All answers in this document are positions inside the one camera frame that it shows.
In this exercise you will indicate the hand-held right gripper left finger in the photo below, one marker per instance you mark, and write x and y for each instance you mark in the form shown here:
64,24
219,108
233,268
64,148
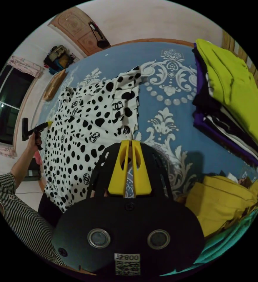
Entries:
116,176

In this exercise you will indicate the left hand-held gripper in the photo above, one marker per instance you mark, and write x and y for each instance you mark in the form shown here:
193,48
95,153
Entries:
39,127

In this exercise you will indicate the bed with blue printed sheet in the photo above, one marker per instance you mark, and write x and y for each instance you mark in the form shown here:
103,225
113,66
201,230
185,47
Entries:
177,132

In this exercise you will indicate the black hanging bag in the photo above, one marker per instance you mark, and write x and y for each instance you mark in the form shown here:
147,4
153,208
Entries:
100,39

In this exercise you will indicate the heap of yellow teal clothes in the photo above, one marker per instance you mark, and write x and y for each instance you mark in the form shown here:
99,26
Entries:
217,205

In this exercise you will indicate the golden long cushion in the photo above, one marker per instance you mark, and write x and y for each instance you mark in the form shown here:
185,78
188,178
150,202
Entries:
53,84

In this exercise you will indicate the shelf with bags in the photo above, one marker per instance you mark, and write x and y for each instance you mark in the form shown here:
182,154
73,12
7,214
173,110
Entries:
58,58

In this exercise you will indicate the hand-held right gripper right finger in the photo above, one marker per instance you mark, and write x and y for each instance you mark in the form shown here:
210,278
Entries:
143,178

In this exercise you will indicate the pile of folded clothes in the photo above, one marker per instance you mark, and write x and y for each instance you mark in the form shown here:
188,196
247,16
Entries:
230,92

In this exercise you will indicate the person's left hand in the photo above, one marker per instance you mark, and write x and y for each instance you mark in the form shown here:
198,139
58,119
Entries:
34,141

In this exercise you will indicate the person's body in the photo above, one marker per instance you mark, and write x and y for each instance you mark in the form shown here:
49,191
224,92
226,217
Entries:
25,218

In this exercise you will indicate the window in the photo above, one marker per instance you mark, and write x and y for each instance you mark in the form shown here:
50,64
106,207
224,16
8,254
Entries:
5,105

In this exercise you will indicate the wooden door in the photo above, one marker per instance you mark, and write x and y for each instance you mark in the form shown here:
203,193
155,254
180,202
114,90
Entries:
76,26

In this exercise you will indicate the person's left forearm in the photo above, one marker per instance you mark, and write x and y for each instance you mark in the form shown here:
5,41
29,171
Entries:
23,163

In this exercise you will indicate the white black polka dot shirt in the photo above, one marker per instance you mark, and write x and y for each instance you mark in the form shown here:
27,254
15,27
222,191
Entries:
76,136

